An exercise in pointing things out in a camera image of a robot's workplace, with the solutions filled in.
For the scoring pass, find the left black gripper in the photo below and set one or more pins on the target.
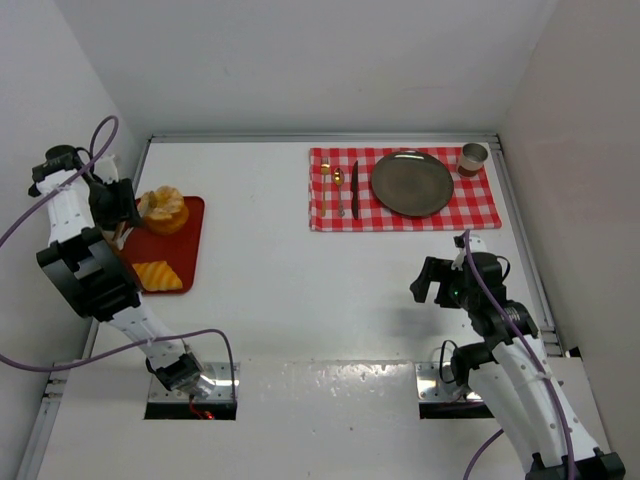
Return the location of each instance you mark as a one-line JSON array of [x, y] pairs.
[[122, 211]]

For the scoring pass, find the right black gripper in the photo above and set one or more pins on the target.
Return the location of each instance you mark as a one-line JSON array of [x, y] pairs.
[[435, 282]]

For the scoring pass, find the metal tongs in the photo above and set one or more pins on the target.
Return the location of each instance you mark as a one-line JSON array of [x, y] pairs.
[[146, 203]]

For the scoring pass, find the round orange bread bun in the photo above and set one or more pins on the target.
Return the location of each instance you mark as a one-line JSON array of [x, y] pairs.
[[170, 212]]

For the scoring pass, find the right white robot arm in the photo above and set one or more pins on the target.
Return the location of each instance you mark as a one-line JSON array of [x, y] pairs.
[[510, 371]]

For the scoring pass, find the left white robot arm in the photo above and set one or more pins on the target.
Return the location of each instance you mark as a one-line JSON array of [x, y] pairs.
[[94, 280]]

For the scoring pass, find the red tray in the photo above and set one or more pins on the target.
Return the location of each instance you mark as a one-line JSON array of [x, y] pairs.
[[179, 250]]

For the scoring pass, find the orange croissant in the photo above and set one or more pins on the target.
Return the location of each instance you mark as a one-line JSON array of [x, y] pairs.
[[157, 276]]

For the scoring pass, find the dark round plate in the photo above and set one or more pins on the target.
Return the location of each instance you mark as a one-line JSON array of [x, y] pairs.
[[412, 183]]

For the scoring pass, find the red white checkered cloth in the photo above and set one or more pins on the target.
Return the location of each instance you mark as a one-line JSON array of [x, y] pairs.
[[471, 207]]

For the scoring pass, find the black knife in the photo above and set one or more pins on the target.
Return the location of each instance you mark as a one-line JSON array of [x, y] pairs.
[[355, 191]]

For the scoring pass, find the metal cup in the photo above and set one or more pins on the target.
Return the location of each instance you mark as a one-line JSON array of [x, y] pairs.
[[471, 160]]

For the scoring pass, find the iridescent spoon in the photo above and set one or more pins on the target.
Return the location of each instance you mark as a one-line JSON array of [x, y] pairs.
[[338, 180]]

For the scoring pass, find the gold fork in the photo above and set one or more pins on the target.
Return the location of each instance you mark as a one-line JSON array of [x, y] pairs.
[[325, 170]]

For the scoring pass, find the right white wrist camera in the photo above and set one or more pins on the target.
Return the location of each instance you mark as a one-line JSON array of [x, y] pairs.
[[473, 244]]

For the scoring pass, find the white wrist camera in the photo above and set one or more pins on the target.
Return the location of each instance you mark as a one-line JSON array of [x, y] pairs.
[[106, 168], [473, 244]]

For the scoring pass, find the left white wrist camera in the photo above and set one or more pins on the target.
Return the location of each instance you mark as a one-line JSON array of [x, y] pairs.
[[106, 168]]

